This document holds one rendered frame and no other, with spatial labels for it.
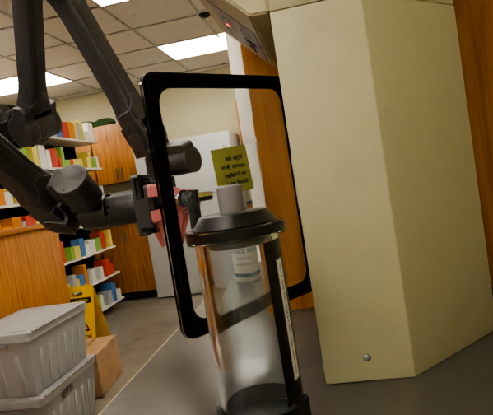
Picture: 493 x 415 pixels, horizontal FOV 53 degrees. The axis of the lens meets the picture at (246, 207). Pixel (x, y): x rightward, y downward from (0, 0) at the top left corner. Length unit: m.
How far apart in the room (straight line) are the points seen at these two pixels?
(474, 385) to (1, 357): 2.44
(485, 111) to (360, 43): 0.45
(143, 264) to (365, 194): 5.58
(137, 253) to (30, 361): 3.56
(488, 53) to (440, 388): 0.64
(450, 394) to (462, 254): 0.21
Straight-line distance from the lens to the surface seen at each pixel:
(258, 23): 0.69
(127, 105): 1.10
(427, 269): 0.68
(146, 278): 6.16
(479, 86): 1.04
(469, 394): 0.64
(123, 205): 0.84
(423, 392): 0.64
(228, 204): 0.53
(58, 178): 0.84
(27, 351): 2.73
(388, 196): 0.63
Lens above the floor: 1.21
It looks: 3 degrees down
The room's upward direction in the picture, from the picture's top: 9 degrees counter-clockwise
